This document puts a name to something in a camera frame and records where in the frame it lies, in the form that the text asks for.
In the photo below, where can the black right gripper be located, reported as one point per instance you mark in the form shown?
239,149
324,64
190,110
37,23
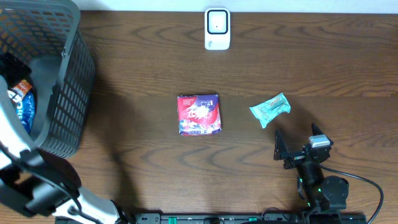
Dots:
282,152

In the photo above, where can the teal wipes packet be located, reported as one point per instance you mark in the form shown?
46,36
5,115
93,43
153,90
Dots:
266,111

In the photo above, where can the red purple pad package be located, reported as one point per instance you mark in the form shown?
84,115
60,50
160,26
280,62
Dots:
198,115

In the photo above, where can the blue Oreo cookie pack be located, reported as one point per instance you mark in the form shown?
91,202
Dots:
26,111

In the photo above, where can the orange Kleenex tissue pack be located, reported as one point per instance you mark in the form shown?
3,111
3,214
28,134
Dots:
18,92

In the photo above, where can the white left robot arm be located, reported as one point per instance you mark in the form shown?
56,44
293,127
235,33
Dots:
36,182

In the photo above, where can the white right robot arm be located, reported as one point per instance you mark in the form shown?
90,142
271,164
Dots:
325,194

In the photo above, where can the dark grey plastic basket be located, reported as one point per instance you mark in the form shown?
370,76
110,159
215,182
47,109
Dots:
45,36

